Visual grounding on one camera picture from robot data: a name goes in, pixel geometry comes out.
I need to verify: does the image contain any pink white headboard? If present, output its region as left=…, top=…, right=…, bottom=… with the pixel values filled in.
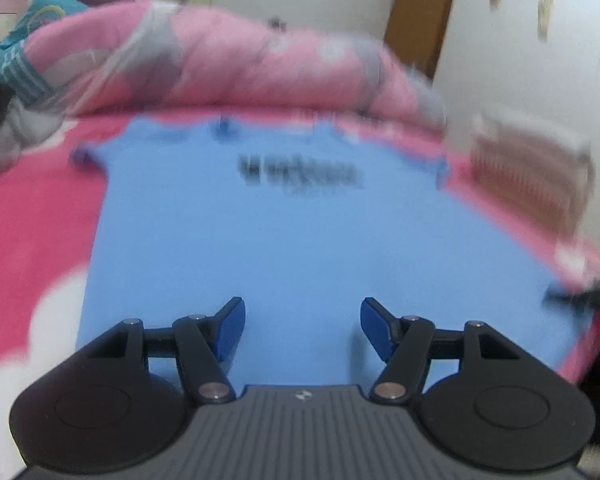
left=0, top=0, right=36, bottom=76

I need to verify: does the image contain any teal patterned pillow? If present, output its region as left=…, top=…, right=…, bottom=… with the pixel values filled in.
left=0, top=0, right=88, bottom=106

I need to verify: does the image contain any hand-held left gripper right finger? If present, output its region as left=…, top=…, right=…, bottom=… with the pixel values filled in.
left=360, top=297, right=523, bottom=405

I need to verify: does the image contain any pink floral fleece blanket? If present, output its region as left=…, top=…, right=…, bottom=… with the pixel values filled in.
left=0, top=105, right=600, bottom=396

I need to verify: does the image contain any brown wooden door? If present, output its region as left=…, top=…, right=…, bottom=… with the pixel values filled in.
left=384, top=0, right=461, bottom=78

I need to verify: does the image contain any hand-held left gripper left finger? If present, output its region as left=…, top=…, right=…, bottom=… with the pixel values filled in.
left=86, top=297, right=246, bottom=405

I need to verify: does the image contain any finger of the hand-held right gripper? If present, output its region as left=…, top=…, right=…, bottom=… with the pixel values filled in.
left=545, top=282, right=600, bottom=311

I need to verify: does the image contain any pink grey floral quilt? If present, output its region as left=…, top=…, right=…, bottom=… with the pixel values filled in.
left=22, top=0, right=448, bottom=128

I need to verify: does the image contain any blue t-shirt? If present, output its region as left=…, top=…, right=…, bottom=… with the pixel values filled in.
left=70, top=114, right=591, bottom=391

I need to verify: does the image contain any pink checked folded cloth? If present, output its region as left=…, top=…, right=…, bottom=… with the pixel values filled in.
left=472, top=127, right=588, bottom=236

